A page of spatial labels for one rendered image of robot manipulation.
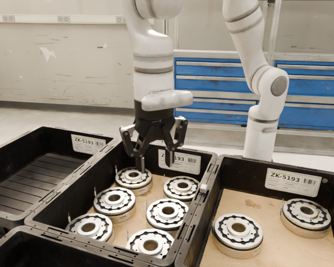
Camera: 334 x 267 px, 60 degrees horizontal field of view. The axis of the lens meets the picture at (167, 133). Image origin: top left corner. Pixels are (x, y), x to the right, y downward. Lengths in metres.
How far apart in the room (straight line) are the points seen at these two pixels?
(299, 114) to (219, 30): 1.25
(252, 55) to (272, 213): 0.43
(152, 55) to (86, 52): 3.16
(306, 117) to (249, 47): 1.88
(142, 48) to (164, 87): 0.07
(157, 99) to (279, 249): 0.42
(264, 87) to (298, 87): 1.71
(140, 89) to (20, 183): 0.55
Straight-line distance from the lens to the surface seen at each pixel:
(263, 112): 0.90
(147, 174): 0.83
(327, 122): 2.74
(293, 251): 0.70
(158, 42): 0.49
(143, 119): 0.54
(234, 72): 2.47
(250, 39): 0.82
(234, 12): 0.79
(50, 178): 0.93
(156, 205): 0.72
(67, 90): 3.88
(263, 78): 0.88
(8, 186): 0.94
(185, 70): 2.48
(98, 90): 3.69
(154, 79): 0.50
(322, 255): 0.72
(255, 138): 0.94
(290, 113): 2.63
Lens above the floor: 1.31
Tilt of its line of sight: 25 degrees down
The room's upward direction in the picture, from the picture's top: straight up
